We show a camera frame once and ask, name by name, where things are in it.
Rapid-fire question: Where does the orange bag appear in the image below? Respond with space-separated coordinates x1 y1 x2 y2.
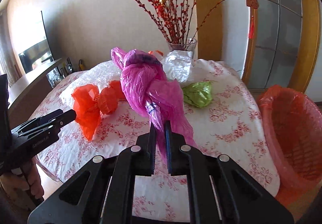
71 80 126 141
148 50 164 56

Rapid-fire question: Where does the lime green plastic bag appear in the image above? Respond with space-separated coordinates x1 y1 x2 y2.
182 81 213 108

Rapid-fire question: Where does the bubble wrap sheet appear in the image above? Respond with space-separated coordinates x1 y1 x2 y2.
60 61 121 107

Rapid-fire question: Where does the magenta plastic bag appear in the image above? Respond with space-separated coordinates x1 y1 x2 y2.
111 47 197 161

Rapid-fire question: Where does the clear plastic bag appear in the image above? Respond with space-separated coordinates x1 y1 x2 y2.
161 50 193 84

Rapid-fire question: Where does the red-lined trash basket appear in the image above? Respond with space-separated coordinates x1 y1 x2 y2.
257 85 321 206

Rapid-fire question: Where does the person's left hand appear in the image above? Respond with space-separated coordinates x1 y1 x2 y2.
1 158 44 199

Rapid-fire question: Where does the floral pink white tablecloth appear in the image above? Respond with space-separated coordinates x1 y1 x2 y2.
33 60 280 222

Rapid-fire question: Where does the flat screen television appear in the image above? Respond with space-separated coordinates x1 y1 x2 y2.
8 10 55 74

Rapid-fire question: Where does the glass vase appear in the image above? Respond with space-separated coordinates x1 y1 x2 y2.
167 37 198 58

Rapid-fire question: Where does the frosted glass sliding door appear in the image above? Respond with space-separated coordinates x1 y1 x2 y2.
248 0 302 89

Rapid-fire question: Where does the red fu tassel ornament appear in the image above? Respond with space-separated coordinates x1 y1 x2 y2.
244 0 260 39

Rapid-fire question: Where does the wooden door frame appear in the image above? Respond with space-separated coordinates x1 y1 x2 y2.
196 0 321 92

